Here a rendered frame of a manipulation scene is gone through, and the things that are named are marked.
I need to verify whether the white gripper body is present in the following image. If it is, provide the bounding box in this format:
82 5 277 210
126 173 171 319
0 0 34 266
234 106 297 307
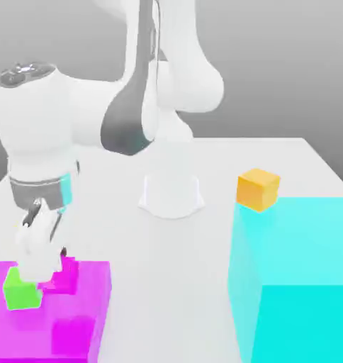
15 198 64 284

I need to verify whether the small green cube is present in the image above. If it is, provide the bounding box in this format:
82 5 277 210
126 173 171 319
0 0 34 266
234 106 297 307
2 266 44 312

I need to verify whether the small magenta cube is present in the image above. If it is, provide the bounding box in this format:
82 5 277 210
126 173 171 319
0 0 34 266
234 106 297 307
37 254 79 296
51 313 96 357

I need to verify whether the small orange cube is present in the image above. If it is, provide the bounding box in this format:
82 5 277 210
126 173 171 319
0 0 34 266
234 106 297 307
235 167 281 213

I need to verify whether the large magenta box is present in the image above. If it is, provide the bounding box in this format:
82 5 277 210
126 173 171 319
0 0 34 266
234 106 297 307
0 259 113 363

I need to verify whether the large cyan box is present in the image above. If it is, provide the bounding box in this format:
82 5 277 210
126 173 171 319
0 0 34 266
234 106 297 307
227 196 343 363

